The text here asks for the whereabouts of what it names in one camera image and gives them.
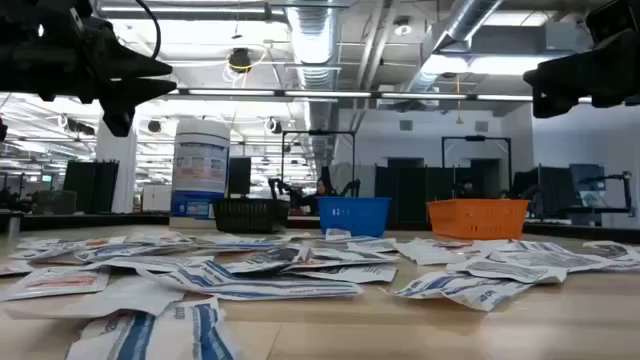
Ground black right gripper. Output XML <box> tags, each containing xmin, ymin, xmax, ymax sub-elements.
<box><xmin>523</xmin><ymin>0</ymin><xmax>640</xmax><ymax>119</ymax></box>

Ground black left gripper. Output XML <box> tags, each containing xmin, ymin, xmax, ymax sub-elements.
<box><xmin>34</xmin><ymin>0</ymin><xmax>179</xmax><ymax>139</ymax></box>

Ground white packet with red print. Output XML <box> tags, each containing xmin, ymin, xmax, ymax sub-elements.
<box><xmin>0</xmin><ymin>266</ymin><xmax>111</xmax><ymax>303</ymax></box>
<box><xmin>0</xmin><ymin>259</ymin><xmax>36</xmax><ymax>277</ymax></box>
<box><xmin>282</xmin><ymin>247</ymin><xmax>401</xmax><ymax>271</ymax></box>
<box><xmin>17</xmin><ymin>235</ymin><xmax>126</xmax><ymax>251</ymax></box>

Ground blue striped fabric bandage packet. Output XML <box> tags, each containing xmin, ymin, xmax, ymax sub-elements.
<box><xmin>344</xmin><ymin>235</ymin><xmax>399</xmax><ymax>254</ymax></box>
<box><xmin>64</xmin><ymin>297</ymin><xmax>241</xmax><ymax>360</ymax></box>
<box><xmin>382</xmin><ymin>271</ymin><xmax>531</xmax><ymax>312</ymax></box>
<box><xmin>192</xmin><ymin>238</ymin><xmax>286</xmax><ymax>253</ymax></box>
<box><xmin>137</xmin><ymin>259</ymin><xmax>364</xmax><ymax>302</ymax></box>

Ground blue plastic basket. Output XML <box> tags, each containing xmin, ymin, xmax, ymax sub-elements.
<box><xmin>317</xmin><ymin>195</ymin><xmax>393</xmax><ymax>239</ymax></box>

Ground black jointed monitor arm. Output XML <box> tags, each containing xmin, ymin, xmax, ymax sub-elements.
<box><xmin>579</xmin><ymin>170</ymin><xmax>635</xmax><ymax>217</ymax></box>

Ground white building column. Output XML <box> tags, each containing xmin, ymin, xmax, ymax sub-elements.
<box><xmin>95</xmin><ymin>117</ymin><xmax>139</xmax><ymax>215</ymax></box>

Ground grey screen on stand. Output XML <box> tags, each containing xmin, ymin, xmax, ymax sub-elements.
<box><xmin>569</xmin><ymin>163</ymin><xmax>607</xmax><ymax>209</ymax></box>

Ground dark partition panel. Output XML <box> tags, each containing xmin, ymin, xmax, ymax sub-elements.
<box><xmin>509</xmin><ymin>167</ymin><xmax>571</xmax><ymax>221</ymax></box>

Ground black partition panels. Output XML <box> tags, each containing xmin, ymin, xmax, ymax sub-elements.
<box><xmin>62</xmin><ymin>159</ymin><xmax>120</xmax><ymax>215</ymax></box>

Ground black ceiling dome fixture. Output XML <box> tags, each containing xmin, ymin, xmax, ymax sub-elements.
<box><xmin>227</xmin><ymin>47</ymin><xmax>254</xmax><ymax>75</ymax></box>

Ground white wipes canister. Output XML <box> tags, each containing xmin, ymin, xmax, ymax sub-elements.
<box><xmin>168</xmin><ymin>118</ymin><xmax>232</xmax><ymax>229</ymax></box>

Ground white cabinet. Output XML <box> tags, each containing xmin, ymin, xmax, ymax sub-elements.
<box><xmin>142</xmin><ymin>183</ymin><xmax>172</xmax><ymax>212</ymax></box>

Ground grey storage bin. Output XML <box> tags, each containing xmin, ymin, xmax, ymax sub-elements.
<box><xmin>32</xmin><ymin>189</ymin><xmax>77</xmax><ymax>216</ymax></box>

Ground black background monitor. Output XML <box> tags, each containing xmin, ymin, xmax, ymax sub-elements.
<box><xmin>227</xmin><ymin>157</ymin><xmax>253</xmax><ymax>196</ymax></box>

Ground orange plastic basket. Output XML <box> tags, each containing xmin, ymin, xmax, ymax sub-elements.
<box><xmin>425</xmin><ymin>198</ymin><xmax>530</xmax><ymax>241</ymax></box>

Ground black plastic basket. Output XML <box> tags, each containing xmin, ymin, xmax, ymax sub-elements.
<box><xmin>211</xmin><ymin>197</ymin><xmax>291</xmax><ymax>235</ymax></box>

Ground long ceiling light bar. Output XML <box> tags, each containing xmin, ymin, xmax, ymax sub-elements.
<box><xmin>169</xmin><ymin>88</ymin><xmax>594</xmax><ymax>104</ymax></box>

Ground plain white bandage packet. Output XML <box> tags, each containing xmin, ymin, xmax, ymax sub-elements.
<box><xmin>4</xmin><ymin>274</ymin><xmax>186</xmax><ymax>321</ymax></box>

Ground person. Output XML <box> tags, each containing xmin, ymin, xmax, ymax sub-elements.
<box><xmin>298</xmin><ymin>177</ymin><xmax>341</xmax><ymax>216</ymax></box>

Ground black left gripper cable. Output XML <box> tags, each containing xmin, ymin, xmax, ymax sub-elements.
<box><xmin>133</xmin><ymin>0</ymin><xmax>163</xmax><ymax>60</ymax></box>

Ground black station frame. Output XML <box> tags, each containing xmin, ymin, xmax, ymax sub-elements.
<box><xmin>441</xmin><ymin>135</ymin><xmax>513</xmax><ymax>199</ymax></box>
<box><xmin>280</xmin><ymin>130</ymin><xmax>357</xmax><ymax>199</ymax></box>

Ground silver air duct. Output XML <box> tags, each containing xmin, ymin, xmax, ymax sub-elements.
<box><xmin>284</xmin><ymin>0</ymin><xmax>341</xmax><ymax>166</ymax></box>
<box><xmin>404</xmin><ymin>0</ymin><xmax>504</xmax><ymax>94</ymax></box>

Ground dark partition wall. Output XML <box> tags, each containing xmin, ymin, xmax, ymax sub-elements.
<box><xmin>374</xmin><ymin>164</ymin><xmax>501</xmax><ymax>224</ymax></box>

